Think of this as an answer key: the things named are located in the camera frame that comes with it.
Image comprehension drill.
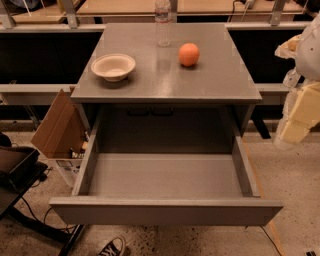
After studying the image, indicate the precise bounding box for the beige paper bowl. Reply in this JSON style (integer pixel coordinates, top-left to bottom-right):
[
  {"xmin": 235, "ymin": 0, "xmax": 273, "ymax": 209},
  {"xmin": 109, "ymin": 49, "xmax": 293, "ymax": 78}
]
[{"xmin": 91, "ymin": 54, "xmax": 136, "ymax": 82}]

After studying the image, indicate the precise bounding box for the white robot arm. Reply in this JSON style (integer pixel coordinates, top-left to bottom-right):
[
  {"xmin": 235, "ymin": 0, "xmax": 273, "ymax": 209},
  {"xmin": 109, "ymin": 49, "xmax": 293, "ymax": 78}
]
[{"xmin": 274, "ymin": 14, "xmax": 320, "ymax": 150}]

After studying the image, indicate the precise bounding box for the orange fruit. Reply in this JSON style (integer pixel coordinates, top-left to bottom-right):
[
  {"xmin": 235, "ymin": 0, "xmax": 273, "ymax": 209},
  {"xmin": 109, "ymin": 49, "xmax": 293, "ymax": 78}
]
[{"xmin": 178, "ymin": 43, "xmax": 200, "ymax": 67}]

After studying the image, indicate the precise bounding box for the grey metal cabinet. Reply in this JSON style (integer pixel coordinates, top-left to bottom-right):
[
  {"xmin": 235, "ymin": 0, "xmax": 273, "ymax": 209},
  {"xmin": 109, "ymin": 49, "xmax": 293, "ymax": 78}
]
[{"xmin": 72, "ymin": 23, "xmax": 261, "ymax": 153}]

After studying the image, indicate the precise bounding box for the dark tray on stand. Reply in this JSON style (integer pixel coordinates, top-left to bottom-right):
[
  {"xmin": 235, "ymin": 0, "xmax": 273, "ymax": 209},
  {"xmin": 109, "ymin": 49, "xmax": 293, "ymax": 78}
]
[{"xmin": 0, "ymin": 146, "xmax": 39, "ymax": 190}]

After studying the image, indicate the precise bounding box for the open grey top drawer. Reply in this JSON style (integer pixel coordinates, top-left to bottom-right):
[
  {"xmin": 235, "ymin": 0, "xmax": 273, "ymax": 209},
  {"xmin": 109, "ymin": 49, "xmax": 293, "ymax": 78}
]
[{"xmin": 51, "ymin": 106, "xmax": 283, "ymax": 226}]

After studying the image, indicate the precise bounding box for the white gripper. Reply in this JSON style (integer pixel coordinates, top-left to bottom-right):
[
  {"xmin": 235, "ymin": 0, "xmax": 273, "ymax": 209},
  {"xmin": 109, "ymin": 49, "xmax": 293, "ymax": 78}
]
[{"xmin": 274, "ymin": 34, "xmax": 320, "ymax": 150}]

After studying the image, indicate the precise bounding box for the white box with labels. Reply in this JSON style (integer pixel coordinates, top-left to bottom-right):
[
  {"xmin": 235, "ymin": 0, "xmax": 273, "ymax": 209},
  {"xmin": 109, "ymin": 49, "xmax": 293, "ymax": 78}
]
[{"xmin": 49, "ymin": 158, "xmax": 82, "ymax": 187}]

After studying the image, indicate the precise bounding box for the clear plastic water bottle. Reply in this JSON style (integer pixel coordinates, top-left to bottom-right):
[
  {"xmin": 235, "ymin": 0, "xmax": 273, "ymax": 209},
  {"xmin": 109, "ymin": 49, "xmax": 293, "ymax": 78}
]
[{"xmin": 154, "ymin": 0, "xmax": 171, "ymax": 47}]

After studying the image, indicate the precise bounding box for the wooden background workbench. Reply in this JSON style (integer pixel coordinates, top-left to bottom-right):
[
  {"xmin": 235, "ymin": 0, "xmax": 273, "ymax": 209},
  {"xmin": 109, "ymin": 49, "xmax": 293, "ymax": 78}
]
[{"xmin": 0, "ymin": 0, "xmax": 319, "ymax": 27}]

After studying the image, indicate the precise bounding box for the brown cardboard box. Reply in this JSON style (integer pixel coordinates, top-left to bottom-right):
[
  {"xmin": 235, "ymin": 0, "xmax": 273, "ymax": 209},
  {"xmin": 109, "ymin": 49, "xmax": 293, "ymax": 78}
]
[{"xmin": 31, "ymin": 90, "xmax": 87, "ymax": 159}]

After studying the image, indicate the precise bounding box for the black and white sneaker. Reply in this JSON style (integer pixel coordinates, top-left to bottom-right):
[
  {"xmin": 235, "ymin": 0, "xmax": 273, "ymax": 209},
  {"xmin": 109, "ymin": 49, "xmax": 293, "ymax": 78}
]
[{"xmin": 97, "ymin": 236, "xmax": 126, "ymax": 256}]

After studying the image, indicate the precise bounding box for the black floor cable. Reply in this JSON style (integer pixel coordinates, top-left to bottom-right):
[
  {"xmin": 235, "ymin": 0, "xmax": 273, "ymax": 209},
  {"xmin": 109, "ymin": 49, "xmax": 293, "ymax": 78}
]
[{"xmin": 20, "ymin": 196, "xmax": 78, "ymax": 234}]

